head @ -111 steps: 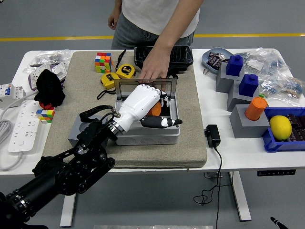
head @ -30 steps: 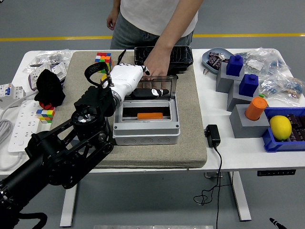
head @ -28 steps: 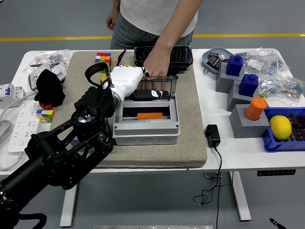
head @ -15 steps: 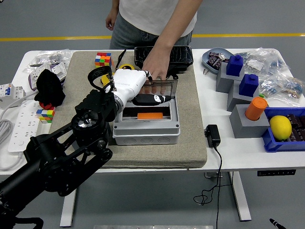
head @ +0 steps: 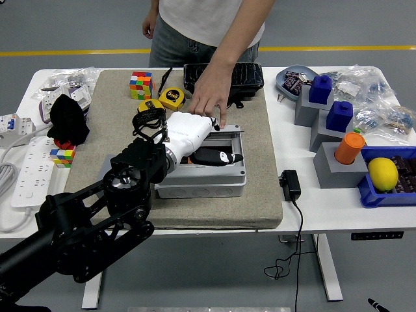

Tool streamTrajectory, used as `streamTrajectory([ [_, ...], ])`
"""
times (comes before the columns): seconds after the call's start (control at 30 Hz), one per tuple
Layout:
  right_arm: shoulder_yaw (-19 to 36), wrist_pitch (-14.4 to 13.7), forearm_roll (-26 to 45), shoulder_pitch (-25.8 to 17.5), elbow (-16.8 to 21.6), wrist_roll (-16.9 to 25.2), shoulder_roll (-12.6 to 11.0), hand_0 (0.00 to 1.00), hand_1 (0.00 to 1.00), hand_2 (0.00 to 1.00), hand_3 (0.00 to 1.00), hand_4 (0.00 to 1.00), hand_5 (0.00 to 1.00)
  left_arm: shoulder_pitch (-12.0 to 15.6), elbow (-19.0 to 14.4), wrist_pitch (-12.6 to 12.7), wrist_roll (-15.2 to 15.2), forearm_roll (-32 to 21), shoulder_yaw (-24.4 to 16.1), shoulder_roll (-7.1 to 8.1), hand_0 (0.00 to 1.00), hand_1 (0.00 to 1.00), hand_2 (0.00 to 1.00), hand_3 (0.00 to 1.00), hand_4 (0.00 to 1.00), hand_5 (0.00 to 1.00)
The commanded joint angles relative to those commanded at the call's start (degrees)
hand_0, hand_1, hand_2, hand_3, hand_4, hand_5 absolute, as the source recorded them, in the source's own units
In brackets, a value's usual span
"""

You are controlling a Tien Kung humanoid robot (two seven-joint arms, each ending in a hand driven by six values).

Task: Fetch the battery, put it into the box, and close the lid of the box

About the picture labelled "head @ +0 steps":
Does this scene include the person's left hand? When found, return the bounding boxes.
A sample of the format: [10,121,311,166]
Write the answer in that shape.
[189,70,234,131]

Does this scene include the person's right hand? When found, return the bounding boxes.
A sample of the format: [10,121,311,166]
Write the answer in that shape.
[142,13,161,40]

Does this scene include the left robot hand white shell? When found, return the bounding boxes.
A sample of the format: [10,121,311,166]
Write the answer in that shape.
[160,111,244,169]

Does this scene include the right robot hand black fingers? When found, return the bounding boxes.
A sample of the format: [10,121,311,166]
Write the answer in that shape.
[367,298,389,312]

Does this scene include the transparent hinged box lid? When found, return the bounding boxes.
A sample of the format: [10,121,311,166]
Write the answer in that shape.
[194,123,244,163]

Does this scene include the blue block battery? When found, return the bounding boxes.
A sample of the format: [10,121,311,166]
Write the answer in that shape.
[326,100,354,133]
[308,74,333,105]

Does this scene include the yellow tape measure 5m print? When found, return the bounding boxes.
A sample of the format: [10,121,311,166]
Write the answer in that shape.
[158,86,187,112]

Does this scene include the black wrapped device case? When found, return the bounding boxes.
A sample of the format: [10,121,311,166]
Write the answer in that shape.
[183,62,265,109]

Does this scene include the person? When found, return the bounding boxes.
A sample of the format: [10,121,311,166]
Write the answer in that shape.
[148,0,266,68]

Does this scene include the large colourful puzzle cube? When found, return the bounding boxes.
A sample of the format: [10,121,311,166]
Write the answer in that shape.
[129,71,155,100]

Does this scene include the white table leg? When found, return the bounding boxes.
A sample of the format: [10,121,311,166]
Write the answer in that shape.
[311,233,344,302]
[81,276,105,310]

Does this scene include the black table control panel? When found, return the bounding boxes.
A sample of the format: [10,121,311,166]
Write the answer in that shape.
[350,230,404,241]

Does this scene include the blue-grey oval plate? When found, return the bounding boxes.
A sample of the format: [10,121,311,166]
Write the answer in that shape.
[275,64,321,103]

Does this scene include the grey-brown fabric mat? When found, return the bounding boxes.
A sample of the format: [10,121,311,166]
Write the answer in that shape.
[57,68,283,230]

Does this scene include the clear plastic bag small parts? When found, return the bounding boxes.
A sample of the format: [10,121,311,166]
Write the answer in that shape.
[31,81,68,100]
[48,66,100,90]

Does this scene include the grey block with round hole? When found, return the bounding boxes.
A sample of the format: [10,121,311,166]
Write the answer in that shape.
[99,154,114,181]

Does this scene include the grey block holder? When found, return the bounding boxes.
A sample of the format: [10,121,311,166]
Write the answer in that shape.
[309,109,354,153]
[313,142,378,189]
[294,84,335,127]

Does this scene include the blue plastic bin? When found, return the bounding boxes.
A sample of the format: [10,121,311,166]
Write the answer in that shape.
[356,145,416,208]

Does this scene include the black power adapter plug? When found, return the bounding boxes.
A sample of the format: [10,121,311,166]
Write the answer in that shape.
[278,169,302,202]

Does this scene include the black cloth glove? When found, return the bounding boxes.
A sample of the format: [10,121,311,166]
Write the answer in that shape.
[46,94,90,146]

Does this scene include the red object under glove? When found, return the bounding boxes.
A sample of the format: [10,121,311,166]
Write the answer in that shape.
[53,138,76,150]

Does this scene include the dark brown snack packet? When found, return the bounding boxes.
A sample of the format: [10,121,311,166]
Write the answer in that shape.
[395,174,416,194]
[391,155,416,175]

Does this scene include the small colourful puzzle cube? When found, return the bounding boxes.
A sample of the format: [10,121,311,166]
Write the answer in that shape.
[49,145,76,169]

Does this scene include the yellow lemon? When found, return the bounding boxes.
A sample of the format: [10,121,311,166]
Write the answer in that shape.
[367,157,399,192]

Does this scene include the purple edged white socket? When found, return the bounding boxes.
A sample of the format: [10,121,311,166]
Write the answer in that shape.
[38,94,59,125]

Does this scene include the plastic bag white parts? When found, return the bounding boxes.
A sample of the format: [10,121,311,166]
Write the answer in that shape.
[331,68,368,99]

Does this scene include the plastic bag blue parts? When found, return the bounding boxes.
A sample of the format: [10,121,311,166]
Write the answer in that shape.
[360,66,398,105]
[352,103,386,134]
[380,103,416,141]

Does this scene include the white power strip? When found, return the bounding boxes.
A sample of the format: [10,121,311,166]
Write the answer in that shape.
[10,135,56,209]

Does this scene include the white circuit breaker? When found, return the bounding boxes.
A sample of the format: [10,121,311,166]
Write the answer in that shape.
[0,112,36,149]

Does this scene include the yellow tape measure black strap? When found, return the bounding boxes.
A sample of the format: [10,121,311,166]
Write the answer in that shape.
[136,98,166,115]

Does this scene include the grey plastic enclosure box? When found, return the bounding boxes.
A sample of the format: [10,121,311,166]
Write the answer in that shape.
[153,125,247,199]

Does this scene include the white wall socket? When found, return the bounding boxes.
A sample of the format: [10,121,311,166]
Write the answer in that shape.
[66,83,92,111]

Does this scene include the black adapter cord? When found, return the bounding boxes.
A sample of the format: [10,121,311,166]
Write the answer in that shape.
[263,198,318,312]

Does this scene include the white round cable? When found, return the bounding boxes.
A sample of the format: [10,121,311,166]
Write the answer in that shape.
[0,125,49,160]

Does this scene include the grey coiled cable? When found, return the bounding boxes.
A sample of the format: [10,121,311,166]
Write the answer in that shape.
[0,162,19,198]

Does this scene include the white power strip cord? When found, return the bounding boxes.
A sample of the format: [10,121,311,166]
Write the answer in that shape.
[0,207,35,233]

